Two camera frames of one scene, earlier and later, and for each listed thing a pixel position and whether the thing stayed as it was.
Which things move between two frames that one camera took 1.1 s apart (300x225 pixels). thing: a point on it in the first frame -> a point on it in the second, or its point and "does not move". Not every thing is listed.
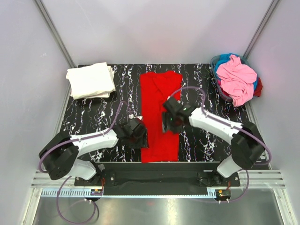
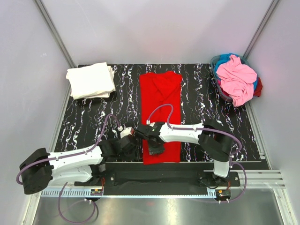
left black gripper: (143, 142) -> (136, 155)
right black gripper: (166, 126) -> (161, 150)
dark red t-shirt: (257, 92) does not move
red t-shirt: (155, 88) does not move
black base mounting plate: (157, 174) does not move
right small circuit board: (224, 192) does not move
